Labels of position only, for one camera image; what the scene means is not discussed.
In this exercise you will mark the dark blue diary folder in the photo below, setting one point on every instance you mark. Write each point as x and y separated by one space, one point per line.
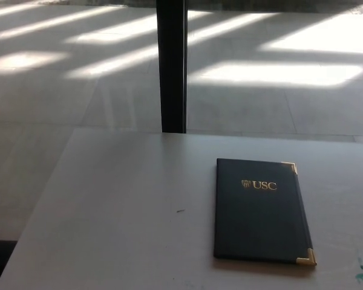
260 217

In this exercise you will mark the black vertical window frame post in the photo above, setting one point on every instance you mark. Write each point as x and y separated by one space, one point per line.
173 66

